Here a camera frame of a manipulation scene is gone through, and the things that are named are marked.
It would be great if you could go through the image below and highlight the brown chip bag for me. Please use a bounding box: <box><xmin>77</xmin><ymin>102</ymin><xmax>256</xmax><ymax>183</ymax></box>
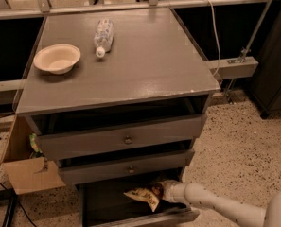
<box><xmin>124</xmin><ymin>182</ymin><xmax>164</xmax><ymax>212</ymax></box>

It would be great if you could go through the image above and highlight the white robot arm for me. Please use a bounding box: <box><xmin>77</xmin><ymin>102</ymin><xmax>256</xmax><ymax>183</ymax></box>
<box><xmin>163</xmin><ymin>180</ymin><xmax>281</xmax><ymax>227</ymax></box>

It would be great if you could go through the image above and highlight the grey drawer cabinet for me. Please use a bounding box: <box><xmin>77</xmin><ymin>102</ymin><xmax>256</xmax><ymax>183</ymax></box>
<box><xmin>17</xmin><ymin>9</ymin><xmax>219</xmax><ymax>227</ymax></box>

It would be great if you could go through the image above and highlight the grey top drawer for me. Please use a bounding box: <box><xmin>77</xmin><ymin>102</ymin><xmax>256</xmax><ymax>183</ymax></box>
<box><xmin>37</xmin><ymin>113</ymin><xmax>206</xmax><ymax>160</ymax></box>

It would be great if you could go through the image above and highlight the grey middle drawer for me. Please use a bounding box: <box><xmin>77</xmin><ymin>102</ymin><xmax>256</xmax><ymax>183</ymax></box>
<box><xmin>59</xmin><ymin>149</ymin><xmax>194</xmax><ymax>185</ymax></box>

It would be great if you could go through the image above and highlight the grey open bottom drawer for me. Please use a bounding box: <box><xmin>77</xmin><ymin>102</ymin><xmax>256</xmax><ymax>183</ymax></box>
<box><xmin>79</xmin><ymin>168</ymin><xmax>199</xmax><ymax>227</ymax></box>

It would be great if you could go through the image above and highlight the clear plastic water bottle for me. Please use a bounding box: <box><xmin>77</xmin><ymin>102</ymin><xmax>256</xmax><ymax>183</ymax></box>
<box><xmin>94</xmin><ymin>19</ymin><xmax>114</xmax><ymax>59</ymax></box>

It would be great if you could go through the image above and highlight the white paper bowl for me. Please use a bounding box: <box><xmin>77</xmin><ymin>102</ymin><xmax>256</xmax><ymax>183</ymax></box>
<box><xmin>33</xmin><ymin>44</ymin><xmax>80</xmax><ymax>75</ymax></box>

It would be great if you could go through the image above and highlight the dark cabinet at right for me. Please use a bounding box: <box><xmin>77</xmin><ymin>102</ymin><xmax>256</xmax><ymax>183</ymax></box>
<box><xmin>250</xmin><ymin>0</ymin><xmax>281</xmax><ymax>119</ymax></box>

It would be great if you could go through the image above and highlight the brown cardboard box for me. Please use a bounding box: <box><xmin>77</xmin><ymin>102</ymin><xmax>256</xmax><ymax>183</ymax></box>
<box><xmin>1</xmin><ymin>116</ymin><xmax>65</xmax><ymax>195</ymax></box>

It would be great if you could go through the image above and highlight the grey metal rail frame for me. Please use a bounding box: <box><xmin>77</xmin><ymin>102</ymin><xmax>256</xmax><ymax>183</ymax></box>
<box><xmin>0</xmin><ymin>0</ymin><xmax>273</xmax><ymax>107</ymax></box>

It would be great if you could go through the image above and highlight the white hanging cable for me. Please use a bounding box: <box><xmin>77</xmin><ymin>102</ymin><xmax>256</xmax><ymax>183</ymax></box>
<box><xmin>196</xmin><ymin>0</ymin><xmax>223</xmax><ymax>80</ymax></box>

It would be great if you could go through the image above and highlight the black floor cable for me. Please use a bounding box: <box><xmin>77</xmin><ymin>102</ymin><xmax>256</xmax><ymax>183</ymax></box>
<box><xmin>0</xmin><ymin>168</ymin><xmax>38</xmax><ymax>227</ymax></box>

